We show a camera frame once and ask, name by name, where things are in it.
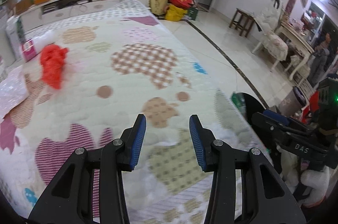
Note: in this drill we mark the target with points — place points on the black round trash bin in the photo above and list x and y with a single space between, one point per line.
252 106

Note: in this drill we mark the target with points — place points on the white tissue pack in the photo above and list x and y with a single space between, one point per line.
13 91

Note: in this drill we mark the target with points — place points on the yellow shopping bag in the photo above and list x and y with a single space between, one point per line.
174 13

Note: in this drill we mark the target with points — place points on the seated person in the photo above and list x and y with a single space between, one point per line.
324 55

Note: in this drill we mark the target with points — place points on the grey patterned waste bin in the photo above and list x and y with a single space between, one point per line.
292 103

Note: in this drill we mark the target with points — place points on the white pink lotion bottle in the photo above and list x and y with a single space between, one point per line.
35 45

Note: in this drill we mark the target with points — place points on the red jacket on chair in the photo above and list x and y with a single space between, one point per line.
312 108

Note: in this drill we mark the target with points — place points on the dark wooden stool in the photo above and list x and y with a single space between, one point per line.
242 21

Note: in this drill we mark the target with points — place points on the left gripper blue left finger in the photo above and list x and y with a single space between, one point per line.
135 141

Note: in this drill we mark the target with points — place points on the white TV cabinet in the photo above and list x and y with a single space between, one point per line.
56 10

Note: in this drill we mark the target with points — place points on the red plastic bag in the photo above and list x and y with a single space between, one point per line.
52 61

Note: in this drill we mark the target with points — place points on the tan paper gift bag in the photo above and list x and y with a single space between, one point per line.
158 6

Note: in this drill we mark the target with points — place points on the white milk carton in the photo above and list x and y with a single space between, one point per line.
16 35

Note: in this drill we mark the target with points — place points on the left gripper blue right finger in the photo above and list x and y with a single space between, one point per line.
200 142

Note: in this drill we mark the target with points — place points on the patchwork apple pattern quilt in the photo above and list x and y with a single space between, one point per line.
121 62

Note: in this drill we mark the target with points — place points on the green cardboard box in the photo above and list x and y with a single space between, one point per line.
192 13

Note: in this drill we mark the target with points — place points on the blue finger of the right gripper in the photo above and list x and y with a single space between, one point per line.
276 117

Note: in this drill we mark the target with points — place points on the white dining table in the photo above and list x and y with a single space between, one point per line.
301 47

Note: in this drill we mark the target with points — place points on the white cushioned chair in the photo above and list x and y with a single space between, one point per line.
267 22

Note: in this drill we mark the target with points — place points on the green snack wrapper bundle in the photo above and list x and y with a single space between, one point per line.
238 99

